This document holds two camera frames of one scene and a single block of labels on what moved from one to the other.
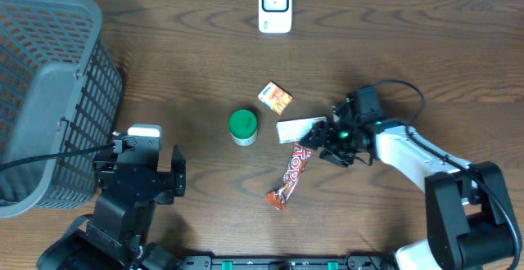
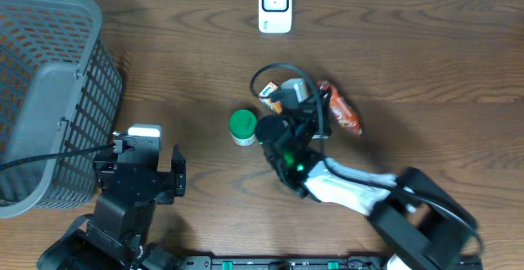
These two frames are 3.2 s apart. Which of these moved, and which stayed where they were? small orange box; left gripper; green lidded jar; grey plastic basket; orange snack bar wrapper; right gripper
Moved: right gripper; orange snack bar wrapper
Stayed: left gripper; green lidded jar; small orange box; grey plastic basket
